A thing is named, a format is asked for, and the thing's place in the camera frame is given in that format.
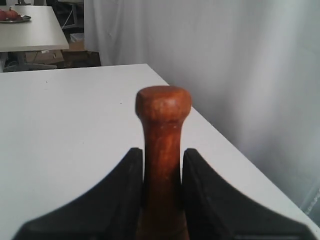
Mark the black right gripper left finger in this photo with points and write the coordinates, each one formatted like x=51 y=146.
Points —
x=108 y=211

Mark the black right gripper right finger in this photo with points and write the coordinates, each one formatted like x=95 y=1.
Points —
x=215 y=210

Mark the dark wooden pestle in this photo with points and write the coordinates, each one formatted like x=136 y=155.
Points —
x=162 y=111

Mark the white curtain backdrop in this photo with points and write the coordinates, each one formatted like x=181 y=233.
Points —
x=251 y=66

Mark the white background table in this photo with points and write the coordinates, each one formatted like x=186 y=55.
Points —
x=42 y=32

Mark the metal plate with fruit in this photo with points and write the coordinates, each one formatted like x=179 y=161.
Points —
x=12 y=17

